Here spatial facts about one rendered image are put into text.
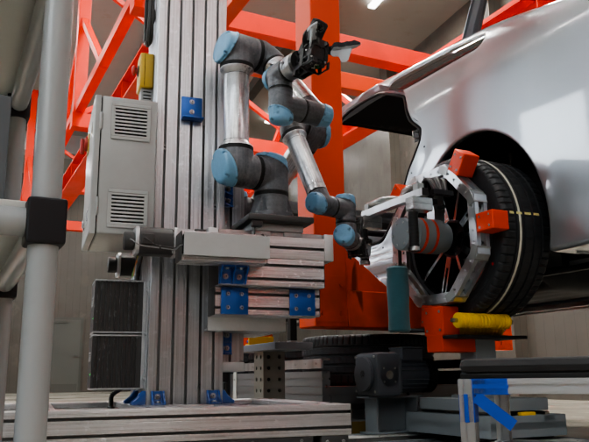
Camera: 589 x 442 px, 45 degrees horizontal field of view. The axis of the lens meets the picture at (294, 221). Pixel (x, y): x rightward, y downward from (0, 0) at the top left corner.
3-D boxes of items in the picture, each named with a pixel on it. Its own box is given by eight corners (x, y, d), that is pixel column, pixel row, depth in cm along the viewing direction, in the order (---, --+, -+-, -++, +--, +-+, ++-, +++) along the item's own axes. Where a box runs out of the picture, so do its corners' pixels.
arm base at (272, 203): (256, 215, 227) (256, 186, 230) (243, 224, 241) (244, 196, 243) (300, 218, 232) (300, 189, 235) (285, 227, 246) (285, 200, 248)
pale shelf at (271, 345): (312, 349, 288) (312, 342, 289) (274, 349, 281) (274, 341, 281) (269, 353, 326) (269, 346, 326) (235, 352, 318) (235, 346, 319)
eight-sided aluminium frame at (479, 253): (494, 298, 254) (484, 153, 265) (480, 297, 251) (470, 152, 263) (407, 311, 301) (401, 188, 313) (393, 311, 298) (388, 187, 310)
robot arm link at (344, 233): (352, 220, 252) (353, 244, 250) (359, 226, 262) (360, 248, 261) (331, 222, 255) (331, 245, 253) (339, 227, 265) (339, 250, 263)
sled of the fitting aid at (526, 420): (567, 438, 258) (564, 409, 261) (491, 442, 243) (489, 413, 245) (476, 430, 302) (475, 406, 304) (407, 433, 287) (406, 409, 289)
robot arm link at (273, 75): (280, 97, 223) (280, 72, 224) (301, 86, 214) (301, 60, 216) (259, 92, 218) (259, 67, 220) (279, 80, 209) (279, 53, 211)
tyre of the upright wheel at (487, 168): (429, 213, 335) (464, 345, 304) (387, 209, 325) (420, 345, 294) (521, 131, 285) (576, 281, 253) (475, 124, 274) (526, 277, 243)
